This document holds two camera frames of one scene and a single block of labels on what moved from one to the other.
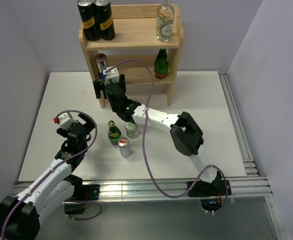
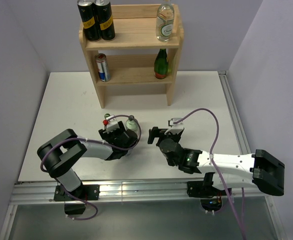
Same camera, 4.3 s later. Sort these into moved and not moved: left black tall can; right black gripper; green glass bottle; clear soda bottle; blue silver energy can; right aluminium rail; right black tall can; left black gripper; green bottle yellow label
Moved: green bottle yellow label; right black gripper; left black gripper
Not moved: clear soda bottle; right aluminium rail; green glass bottle; left black tall can; blue silver energy can; right black tall can
